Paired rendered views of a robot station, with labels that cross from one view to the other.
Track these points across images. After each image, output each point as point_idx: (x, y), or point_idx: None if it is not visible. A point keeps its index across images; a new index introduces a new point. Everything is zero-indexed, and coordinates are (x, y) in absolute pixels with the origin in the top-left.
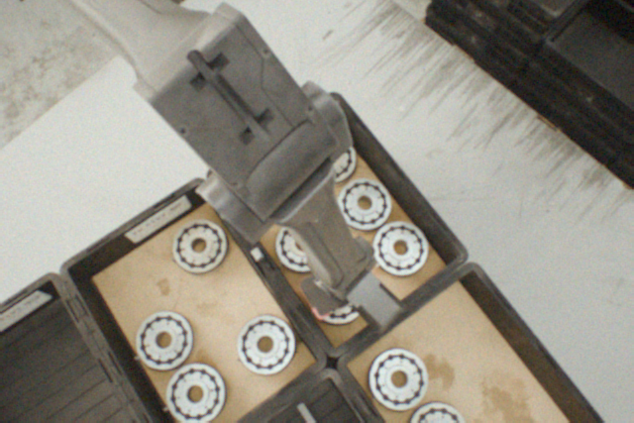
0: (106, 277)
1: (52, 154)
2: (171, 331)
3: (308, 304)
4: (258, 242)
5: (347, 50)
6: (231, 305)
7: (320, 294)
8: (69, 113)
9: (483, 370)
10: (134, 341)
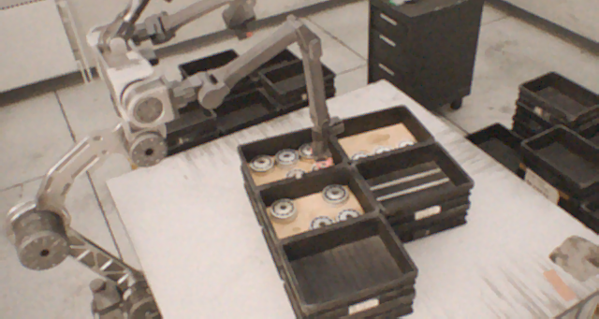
0: None
1: (188, 302)
2: (319, 220)
3: None
4: (293, 176)
5: (198, 172)
6: (314, 208)
7: (323, 153)
8: (166, 291)
9: (365, 142)
10: None
